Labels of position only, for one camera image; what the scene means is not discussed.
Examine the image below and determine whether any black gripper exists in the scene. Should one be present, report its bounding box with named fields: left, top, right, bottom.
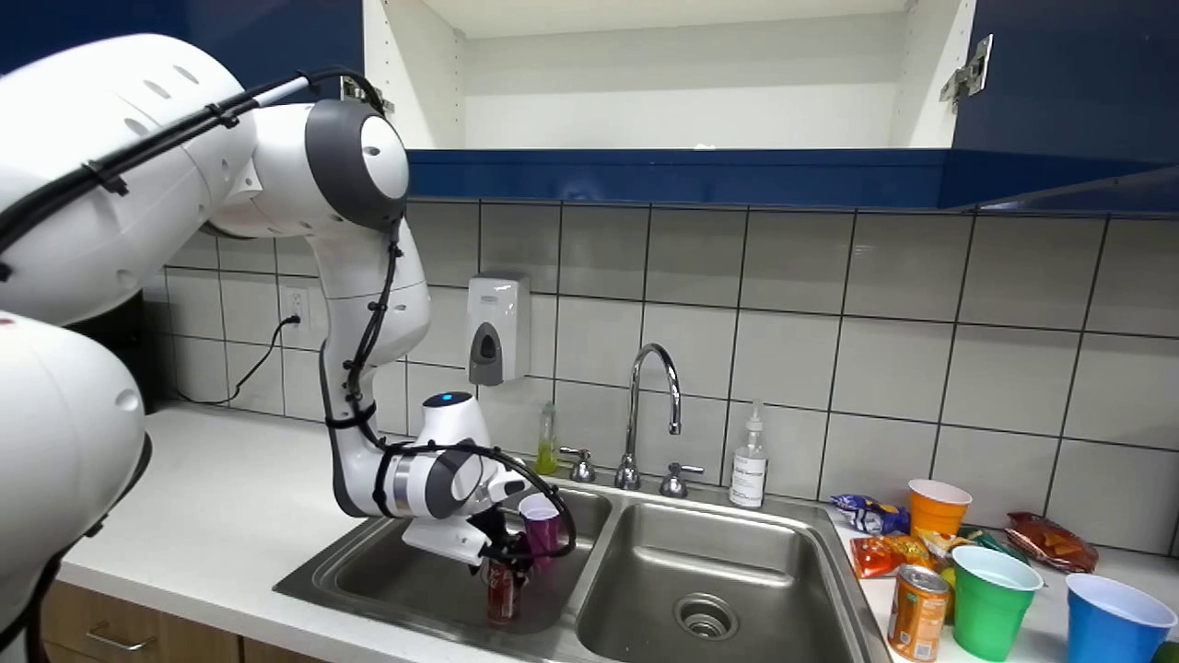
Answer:
left=473, top=497, right=541, bottom=583

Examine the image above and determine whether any red Coca Cola can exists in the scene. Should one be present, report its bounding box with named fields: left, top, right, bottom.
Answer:
left=482, top=560, right=526, bottom=627

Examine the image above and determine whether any wooden base cabinet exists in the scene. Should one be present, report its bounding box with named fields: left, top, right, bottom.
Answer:
left=35, top=577, right=326, bottom=663

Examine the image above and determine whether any orange soda can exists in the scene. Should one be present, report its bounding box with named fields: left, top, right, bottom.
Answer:
left=883, top=563, right=956, bottom=663

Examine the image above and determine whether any metal cabinet hinge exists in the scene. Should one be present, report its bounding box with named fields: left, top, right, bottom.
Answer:
left=939, top=33, right=999, bottom=111
left=334, top=71, right=400, bottom=122

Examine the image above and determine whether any blue cabinet door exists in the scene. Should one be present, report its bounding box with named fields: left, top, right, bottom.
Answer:
left=952, top=0, right=1179, bottom=169
left=0, top=0, right=368, bottom=95

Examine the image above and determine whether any purple plastic cup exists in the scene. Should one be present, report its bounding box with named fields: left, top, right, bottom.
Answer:
left=517, top=488, right=575, bottom=563

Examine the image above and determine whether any green dish soap bottle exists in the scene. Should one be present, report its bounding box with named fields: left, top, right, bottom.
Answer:
left=531, top=402, right=568, bottom=480

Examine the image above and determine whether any stainless steel double sink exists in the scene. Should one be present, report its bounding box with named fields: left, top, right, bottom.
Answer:
left=273, top=449, right=895, bottom=663

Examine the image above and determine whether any chrome gooseneck faucet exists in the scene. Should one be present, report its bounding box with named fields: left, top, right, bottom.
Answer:
left=613, top=337, right=689, bottom=494

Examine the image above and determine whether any clear pump soap bottle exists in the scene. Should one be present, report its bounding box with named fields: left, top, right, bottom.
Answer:
left=725, top=402, right=773, bottom=510

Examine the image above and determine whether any blue snack bag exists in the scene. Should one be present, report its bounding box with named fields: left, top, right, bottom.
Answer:
left=828, top=488, right=915, bottom=541

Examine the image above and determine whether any orange snack bag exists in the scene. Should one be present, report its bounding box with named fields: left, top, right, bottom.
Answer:
left=847, top=530, right=939, bottom=583

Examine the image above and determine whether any black countertop appliance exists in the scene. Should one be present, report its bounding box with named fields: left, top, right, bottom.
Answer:
left=90, top=291, right=166, bottom=416

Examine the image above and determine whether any orange plastic cup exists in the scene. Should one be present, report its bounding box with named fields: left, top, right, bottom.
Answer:
left=906, top=475, right=976, bottom=544

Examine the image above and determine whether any green snack bag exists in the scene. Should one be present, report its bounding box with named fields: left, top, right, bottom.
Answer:
left=956, top=524, right=1033, bottom=567

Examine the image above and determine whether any green plastic cup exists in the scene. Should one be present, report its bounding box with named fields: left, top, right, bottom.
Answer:
left=947, top=541, right=1046, bottom=663

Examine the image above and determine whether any red-brown snack bag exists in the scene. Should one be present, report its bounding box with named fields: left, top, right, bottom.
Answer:
left=1005, top=509, right=1102, bottom=577

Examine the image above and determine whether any blue plastic cup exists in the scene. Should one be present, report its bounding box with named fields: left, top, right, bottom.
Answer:
left=1063, top=569, right=1179, bottom=663

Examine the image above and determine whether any white wall soap dispenser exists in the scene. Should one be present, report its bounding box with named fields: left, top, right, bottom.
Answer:
left=465, top=277, right=536, bottom=389

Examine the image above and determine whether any black power cord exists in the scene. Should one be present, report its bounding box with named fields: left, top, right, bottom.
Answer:
left=171, top=313, right=305, bottom=407

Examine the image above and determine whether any white wall outlet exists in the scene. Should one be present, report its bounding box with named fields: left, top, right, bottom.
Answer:
left=277, top=285, right=315, bottom=354

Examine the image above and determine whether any metal drawer handle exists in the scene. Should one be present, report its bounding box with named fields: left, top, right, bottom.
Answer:
left=81, top=621, right=156, bottom=659

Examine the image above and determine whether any open blue wall cabinet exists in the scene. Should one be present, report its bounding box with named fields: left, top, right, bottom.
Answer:
left=0, top=0, right=1179, bottom=219

